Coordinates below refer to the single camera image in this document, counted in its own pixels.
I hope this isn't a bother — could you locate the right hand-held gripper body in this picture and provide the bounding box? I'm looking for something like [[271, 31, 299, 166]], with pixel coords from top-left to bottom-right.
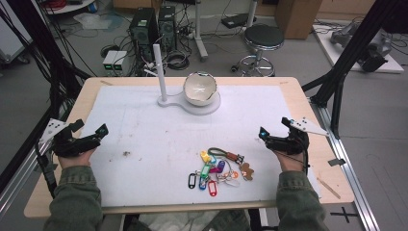
[[268, 115, 330, 156]]

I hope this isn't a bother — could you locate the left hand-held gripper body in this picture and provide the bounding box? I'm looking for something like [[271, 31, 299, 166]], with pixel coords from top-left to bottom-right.
[[39, 117, 100, 158]]

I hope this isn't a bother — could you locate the green strap keychain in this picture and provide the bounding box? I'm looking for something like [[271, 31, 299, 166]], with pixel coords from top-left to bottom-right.
[[207, 146, 245, 166]]

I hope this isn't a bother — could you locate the bunch of coloured key tags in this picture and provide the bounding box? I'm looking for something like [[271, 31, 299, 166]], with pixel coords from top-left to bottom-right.
[[187, 149, 241, 197]]

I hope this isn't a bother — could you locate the white peg stand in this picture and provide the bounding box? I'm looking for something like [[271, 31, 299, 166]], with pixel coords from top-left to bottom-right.
[[152, 43, 222, 116]]

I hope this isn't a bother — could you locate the person's left hand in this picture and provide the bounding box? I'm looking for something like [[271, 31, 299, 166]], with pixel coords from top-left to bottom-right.
[[57, 147, 97, 170]]

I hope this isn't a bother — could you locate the person's right hand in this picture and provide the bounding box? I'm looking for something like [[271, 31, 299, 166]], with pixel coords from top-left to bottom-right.
[[272, 148, 310, 173]]

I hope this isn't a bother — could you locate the brown gingerbread charm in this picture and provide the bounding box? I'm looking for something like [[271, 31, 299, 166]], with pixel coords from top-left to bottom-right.
[[240, 162, 255, 182]]

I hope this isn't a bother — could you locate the white table mat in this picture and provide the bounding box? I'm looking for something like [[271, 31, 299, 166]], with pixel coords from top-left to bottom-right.
[[78, 85, 321, 208]]

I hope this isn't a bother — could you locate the thin wooden stick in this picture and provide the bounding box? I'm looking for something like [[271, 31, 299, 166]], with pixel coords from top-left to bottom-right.
[[317, 177, 342, 200]]

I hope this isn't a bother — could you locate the white power supply box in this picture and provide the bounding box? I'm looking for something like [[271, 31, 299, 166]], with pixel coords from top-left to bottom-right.
[[102, 50, 119, 72], [113, 50, 128, 72]]

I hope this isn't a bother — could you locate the white eggshell-shaped bowl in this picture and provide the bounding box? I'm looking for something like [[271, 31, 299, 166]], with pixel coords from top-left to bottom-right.
[[182, 70, 218, 108]]

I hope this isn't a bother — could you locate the black round stool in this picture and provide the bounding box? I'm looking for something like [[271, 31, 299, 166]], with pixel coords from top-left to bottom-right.
[[230, 24, 285, 77]]

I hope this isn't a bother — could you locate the white floor board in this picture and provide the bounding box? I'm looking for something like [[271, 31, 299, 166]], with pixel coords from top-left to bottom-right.
[[312, 23, 405, 75]]

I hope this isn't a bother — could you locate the labelled black computer tower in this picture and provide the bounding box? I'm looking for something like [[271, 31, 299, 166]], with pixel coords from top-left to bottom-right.
[[129, 7, 159, 62]]

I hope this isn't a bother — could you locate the black flat device on floor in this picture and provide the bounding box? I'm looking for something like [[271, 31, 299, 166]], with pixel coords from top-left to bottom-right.
[[220, 13, 258, 29]]

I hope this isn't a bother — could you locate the white-legged wooden desk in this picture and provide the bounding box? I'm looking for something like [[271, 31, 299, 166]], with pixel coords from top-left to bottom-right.
[[191, 0, 258, 62]]

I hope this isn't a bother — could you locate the large cardboard box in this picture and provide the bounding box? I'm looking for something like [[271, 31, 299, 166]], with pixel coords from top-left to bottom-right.
[[274, 0, 323, 40]]

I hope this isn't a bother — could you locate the grey machine part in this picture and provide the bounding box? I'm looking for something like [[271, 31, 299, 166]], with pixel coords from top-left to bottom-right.
[[330, 21, 393, 73]]

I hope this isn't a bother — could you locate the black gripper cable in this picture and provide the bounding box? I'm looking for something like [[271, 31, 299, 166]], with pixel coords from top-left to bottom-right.
[[273, 149, 311, 177], [34, 141, 60, 198]]

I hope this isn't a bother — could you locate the aluminium floor rail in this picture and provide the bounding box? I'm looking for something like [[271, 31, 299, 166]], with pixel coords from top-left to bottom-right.
[[309, 95, 381, 231]]

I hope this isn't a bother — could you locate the black frame with cables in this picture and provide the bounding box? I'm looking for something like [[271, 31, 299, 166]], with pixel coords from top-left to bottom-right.
[[0, 0, 92, 193]]

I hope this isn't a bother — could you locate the coil of black cables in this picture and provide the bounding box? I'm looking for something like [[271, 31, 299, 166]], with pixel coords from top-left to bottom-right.
[[164, 50, 191, 71]]

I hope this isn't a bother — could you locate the black metal frame post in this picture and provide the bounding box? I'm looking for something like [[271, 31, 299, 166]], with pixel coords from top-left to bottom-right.
[[301, 0, 408, 140]]

